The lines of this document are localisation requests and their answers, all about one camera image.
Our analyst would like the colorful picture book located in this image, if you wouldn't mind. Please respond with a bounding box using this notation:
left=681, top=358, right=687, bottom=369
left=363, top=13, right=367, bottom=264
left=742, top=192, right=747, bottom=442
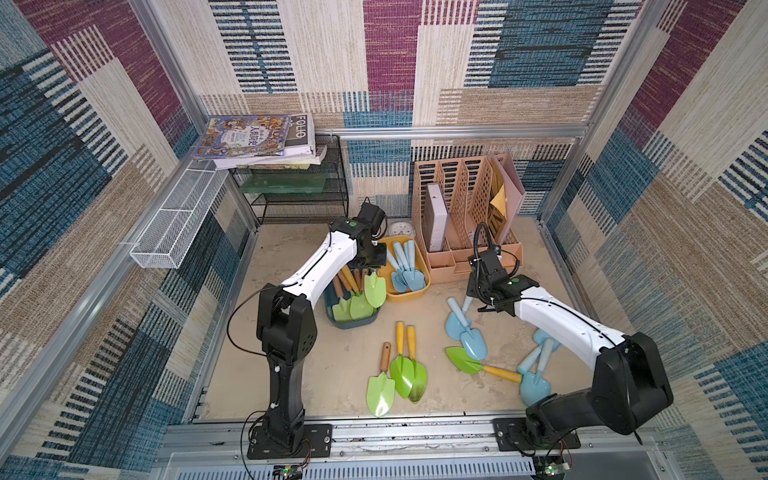
left=193, top=115, right=291, bottom=159

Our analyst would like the yellow storage tray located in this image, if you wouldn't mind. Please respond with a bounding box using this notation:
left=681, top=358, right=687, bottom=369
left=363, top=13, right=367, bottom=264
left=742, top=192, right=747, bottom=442
left=376, top=235, right=432, bottom=303

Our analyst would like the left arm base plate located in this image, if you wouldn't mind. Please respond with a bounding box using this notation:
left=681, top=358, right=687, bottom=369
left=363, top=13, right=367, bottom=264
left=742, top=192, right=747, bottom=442
left=246, top=423, right=333, bottom=460

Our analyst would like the pink desk file organizer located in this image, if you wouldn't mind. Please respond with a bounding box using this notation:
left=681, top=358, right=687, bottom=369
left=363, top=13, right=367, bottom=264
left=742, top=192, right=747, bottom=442
left=411, top=155, right=523, bottom=283

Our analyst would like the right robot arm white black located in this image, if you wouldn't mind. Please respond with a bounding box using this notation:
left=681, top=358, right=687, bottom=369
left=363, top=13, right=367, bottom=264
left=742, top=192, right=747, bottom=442
left=467, top=249, right=674, bottom=448

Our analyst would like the black wire shelf rack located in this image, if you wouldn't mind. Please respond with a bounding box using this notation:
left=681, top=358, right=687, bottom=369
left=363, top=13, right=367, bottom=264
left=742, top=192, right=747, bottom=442
left=230, top=135, right=349, bottom=225

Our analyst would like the pink folder with yellow paper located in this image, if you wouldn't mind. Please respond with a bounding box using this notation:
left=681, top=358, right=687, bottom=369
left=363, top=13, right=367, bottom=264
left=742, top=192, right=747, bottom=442
left=487, top=153, right=525, bottom=243

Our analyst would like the green shovel yellow handle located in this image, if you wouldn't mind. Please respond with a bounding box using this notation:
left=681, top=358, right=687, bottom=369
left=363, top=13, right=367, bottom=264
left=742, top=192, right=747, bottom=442
left=390, top=321, right=414, bottom=398
left=445, top=347, right=522, bottom=384
left=407, top=325, right=428, bottom=403

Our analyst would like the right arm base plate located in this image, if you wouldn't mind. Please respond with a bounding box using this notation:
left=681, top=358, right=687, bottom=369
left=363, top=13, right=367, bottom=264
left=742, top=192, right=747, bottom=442
left=492, top=417, right=582, bottom=455

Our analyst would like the dark teal storage tray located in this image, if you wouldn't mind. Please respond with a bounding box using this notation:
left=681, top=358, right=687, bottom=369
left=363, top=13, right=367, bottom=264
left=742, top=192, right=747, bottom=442
left=323, top=271, right=379, bottom=329

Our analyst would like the white box in organizer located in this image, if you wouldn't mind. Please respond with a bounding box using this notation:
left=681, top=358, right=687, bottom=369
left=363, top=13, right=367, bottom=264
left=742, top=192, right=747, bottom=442
left=424, top=183, right=449, bottom=253

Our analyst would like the white alarm clock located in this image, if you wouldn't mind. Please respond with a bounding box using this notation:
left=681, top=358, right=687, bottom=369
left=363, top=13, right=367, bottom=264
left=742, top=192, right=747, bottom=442
left=387, top=220, right=416, bottom=238

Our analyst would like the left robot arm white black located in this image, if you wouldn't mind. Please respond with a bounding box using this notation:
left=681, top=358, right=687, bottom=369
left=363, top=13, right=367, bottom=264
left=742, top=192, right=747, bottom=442
left=255, top=202, right=386, bottom=456

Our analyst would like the white wire mesh basket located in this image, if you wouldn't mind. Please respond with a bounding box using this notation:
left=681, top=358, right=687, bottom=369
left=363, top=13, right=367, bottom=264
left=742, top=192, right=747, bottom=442
left=130, top=167, right=227, bottom=269

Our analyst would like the stack of white books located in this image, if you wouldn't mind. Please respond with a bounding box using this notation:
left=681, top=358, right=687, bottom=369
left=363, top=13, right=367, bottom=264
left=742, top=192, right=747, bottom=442
left=197, top=113, right=328, bottom=170

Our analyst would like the green tray on shelf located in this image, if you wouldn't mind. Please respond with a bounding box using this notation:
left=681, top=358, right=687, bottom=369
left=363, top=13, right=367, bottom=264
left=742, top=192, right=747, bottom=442
left=240, top=173, right=327, bottom=195

